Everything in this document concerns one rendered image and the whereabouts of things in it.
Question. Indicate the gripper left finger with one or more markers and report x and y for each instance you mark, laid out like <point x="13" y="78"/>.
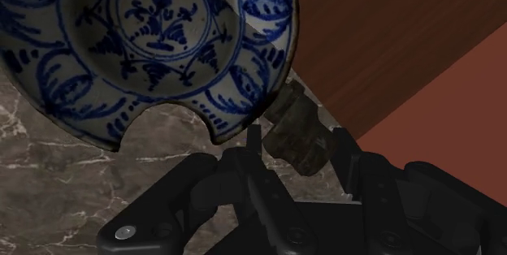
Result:
<point x="221" y="191"/>

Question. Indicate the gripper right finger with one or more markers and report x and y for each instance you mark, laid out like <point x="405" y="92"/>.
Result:
<point x="396" y="206"/>

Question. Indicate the dark brown ridged cylinder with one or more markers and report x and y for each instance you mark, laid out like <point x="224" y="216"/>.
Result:
<point x="295" y="129"/>

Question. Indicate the blue and white patterned plate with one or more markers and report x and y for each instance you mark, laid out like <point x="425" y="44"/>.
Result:
<point x="146" y="48"/>

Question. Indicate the brown wooden cabinet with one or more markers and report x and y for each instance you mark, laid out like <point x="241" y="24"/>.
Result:
<point x="388" y="40"/>

